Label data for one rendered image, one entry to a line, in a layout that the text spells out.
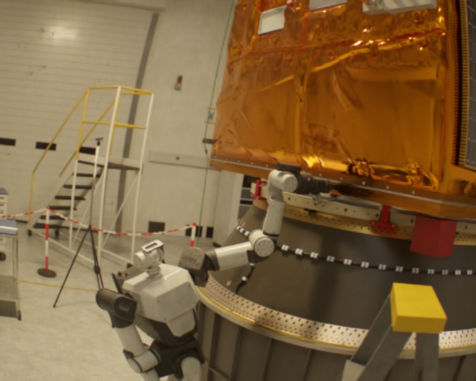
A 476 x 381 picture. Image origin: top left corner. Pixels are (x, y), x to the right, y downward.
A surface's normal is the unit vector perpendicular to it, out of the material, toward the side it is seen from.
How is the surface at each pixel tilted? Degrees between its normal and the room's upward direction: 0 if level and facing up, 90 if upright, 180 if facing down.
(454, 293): 62
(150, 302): 94
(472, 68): 90
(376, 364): 87
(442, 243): 90
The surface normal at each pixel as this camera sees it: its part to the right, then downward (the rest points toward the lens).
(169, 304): 0.71, -0.01
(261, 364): -0.66, -0.06
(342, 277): -0.37, -0.49
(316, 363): -0.48, -0.03
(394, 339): -0.24, -0.04
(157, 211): 0.49, 0.11
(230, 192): -0.86, -0.10
